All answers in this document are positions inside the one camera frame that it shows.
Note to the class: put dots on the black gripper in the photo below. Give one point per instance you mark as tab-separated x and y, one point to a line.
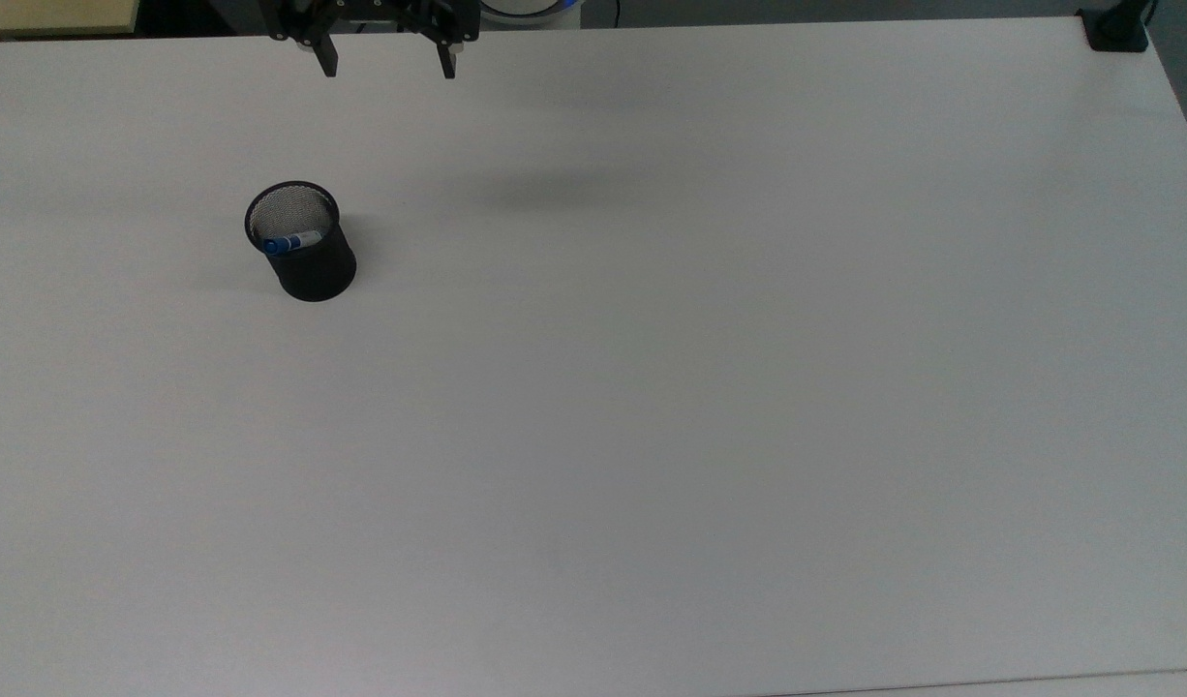
380	12

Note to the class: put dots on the blue and white marker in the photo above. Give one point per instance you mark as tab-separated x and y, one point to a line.
289	242

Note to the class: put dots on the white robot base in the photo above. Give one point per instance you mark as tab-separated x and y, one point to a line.
531	10

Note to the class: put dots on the black mesh pen cup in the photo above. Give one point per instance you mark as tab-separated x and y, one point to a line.
318	276

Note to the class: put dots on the yellow wooden desk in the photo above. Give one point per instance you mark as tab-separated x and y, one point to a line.
51	15

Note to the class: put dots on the black table corner clamp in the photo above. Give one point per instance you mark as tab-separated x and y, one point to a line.
1116	29

